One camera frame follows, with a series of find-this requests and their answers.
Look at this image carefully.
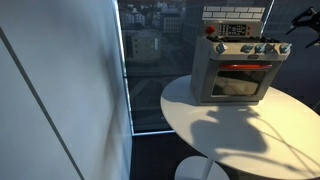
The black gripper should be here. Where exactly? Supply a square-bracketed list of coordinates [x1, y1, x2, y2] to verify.
[285, 6, 320, 49]

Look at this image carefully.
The blue stove knob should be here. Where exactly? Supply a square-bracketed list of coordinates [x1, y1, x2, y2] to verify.
[279, 42, 293, 55]
[215, 41, 228, 55]
[254, 43, 267, 54]
[240, 43, 255, 54]

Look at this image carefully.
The red round timer knob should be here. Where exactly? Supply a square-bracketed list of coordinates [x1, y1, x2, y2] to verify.
[205, 25, 216, 36]

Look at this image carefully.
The grey toy stove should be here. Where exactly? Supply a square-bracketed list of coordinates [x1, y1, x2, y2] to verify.
[189, 5, 293, 107]

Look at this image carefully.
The grey oven door with window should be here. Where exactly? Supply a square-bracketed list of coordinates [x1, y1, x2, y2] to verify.
[204, 59, 283, 104]

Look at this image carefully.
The red oven door handle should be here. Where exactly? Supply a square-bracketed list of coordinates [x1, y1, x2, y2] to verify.
[218, 63, 273, 71]

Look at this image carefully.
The white table pedestal base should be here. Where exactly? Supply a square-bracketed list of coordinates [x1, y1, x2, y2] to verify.
[174, 154, 231, 180]

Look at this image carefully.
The white window frame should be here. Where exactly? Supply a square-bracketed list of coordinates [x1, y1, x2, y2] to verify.
[113, 0, 176, 137]

